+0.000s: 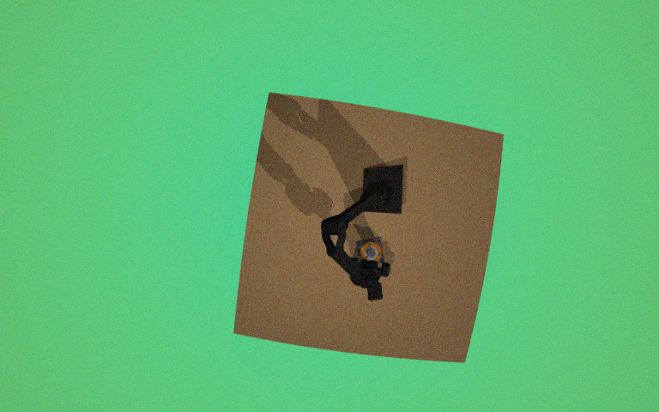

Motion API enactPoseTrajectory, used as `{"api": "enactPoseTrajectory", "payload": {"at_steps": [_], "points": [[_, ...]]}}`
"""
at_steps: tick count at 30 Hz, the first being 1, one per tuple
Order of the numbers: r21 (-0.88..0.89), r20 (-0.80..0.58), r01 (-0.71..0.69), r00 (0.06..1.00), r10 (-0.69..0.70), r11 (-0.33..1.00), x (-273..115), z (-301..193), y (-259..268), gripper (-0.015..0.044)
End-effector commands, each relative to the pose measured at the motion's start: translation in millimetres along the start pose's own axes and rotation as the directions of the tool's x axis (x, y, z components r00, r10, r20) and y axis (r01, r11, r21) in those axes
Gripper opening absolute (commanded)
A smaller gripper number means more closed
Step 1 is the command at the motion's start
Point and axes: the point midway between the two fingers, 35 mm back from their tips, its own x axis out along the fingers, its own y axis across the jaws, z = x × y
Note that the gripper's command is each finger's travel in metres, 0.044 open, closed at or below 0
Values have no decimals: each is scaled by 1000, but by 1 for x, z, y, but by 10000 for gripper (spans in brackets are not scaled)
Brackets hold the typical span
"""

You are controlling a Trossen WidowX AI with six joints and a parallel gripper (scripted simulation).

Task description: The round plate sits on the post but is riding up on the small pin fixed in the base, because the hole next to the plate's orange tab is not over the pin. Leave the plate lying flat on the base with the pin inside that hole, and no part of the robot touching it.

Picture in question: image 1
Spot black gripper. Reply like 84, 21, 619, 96
351, 257, 390, 277

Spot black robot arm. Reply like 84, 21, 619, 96
321, 185, 393, 300

